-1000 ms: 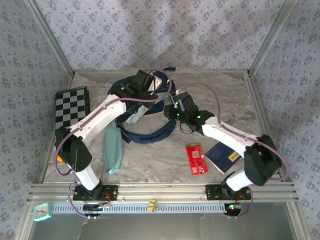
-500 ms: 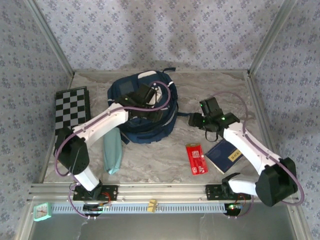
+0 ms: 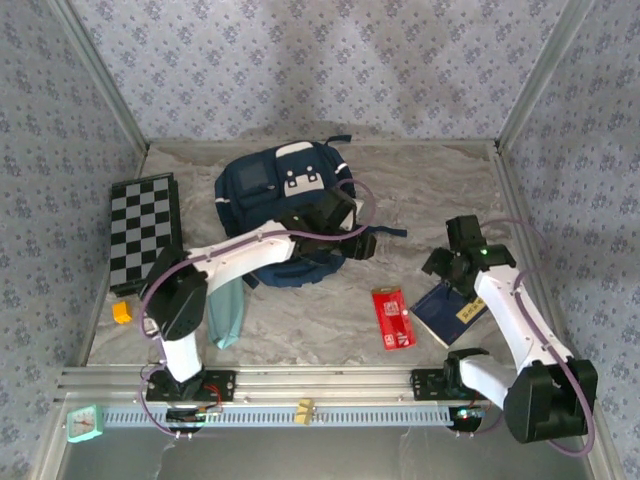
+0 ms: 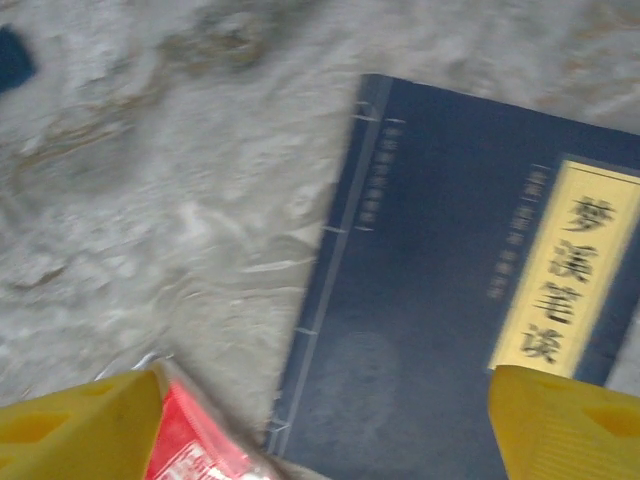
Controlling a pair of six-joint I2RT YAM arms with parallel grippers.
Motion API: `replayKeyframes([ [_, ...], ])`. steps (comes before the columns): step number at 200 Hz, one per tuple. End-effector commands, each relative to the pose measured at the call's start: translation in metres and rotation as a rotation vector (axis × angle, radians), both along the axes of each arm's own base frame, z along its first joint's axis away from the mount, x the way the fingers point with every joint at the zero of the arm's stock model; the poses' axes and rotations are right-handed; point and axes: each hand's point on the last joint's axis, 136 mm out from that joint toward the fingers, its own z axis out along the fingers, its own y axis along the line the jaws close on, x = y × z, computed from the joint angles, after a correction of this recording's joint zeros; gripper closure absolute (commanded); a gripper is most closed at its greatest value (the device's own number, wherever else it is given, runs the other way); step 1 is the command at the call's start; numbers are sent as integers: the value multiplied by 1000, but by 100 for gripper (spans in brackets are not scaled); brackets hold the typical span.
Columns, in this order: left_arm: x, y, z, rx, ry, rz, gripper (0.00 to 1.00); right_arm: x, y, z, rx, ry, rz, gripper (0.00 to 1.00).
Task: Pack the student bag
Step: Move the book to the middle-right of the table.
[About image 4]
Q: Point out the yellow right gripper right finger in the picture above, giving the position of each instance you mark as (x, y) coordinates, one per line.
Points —
(570, 435)

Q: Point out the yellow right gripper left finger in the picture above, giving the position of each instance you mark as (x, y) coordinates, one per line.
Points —
(75, 435)

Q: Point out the red packet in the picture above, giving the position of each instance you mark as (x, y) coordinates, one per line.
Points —
(190, 440)

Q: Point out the navy book with yellow label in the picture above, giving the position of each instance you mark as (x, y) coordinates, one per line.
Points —
(425, 250)

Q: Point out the navy blue backpack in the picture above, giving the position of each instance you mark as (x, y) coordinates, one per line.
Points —
(12, 60)

